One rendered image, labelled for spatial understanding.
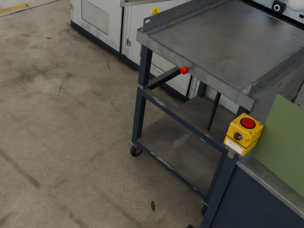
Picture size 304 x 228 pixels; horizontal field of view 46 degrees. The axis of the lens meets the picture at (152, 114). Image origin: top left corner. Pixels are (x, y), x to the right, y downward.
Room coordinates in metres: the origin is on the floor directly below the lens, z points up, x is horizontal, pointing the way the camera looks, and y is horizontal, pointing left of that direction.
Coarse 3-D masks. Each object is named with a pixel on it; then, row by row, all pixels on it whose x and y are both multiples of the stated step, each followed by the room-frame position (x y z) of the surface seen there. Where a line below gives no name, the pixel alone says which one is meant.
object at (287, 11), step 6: (258, 0) 1.88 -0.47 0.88; (264, 0) 1.86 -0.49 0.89; (270, 0) 1.84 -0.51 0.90; (282, 0) 1.81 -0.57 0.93; (270, 6) 1.83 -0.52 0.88; (288, 12) 1.77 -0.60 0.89; (294, 12) 1.75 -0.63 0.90; (300, 12) 1.73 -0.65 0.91; (294, 18) 1.74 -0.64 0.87; (300, 18) 1.73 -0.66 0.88
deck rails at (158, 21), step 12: (192, 0) 1.67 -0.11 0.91; (204, 0) 1.76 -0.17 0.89; (216, 0) 1.85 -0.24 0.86; (228, 0) 1.89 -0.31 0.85; (168, 12) 1.54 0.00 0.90; (180, 12) 1.61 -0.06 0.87; (192, 12) 1.68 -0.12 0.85; (144, 24) 1.42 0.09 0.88; (156, 24) 1.48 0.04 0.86; (168, 24) 1.52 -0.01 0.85; (300, 48) 1.37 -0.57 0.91; (288, 60) 1.29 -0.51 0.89; (276, 72) 1.23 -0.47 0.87; (252, 84) 1.07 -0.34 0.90; (264, 84) 1.16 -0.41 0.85
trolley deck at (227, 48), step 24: (192, 24) 1.56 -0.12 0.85; (216, 24) 1.60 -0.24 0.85; (240, 24) 1.64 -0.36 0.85; (264, 24) 1.68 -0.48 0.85; (288, 24) 1.72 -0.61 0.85; (168, 48) 1.32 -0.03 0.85; (192, 48) 1.35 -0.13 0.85; (216, 48) 1.38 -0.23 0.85; (240, 48) 1.41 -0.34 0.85; (264, 48) 1.44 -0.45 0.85; (288, 48) 1.47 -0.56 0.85; (192, 72) 1.23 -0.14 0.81; (216, 72) 1.19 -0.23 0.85; (240, 72) 1.22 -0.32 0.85; (264, 72) 1.25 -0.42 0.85; (288, 72) 1.27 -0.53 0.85; (240, 96) 1.09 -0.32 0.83; (264, 96) 1.11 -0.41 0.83
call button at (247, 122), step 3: (243, 120) 0.86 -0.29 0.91; (246, 120) 0.86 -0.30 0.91; (249, 120) 0.87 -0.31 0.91; (243, 123) 0.85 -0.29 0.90; (246, 123) 0.85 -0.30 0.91; (249, 123) 0.85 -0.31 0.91; (252, 123) 0.85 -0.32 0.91; (246, 126) 0.84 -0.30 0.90; (249, 126) 0.84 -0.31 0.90; (252, 126) 0.84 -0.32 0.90
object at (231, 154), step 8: (232, 152) 0.85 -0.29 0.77; (232, 160) 0.84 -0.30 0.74; (224, 168) 0.85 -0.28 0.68; (232, 168) 0.84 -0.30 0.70; (224, 176) 0.85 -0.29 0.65; (216, 184) 0.86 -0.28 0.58; (224, 184) 0.84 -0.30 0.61; (216, 192) 0.85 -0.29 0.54; (216, 200) 0.84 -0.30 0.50; (208, 208) 0.85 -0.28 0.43; (216, 208) 0.84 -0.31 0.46; (208, 216) 0.85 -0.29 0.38; (208, 224) 0.84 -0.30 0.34
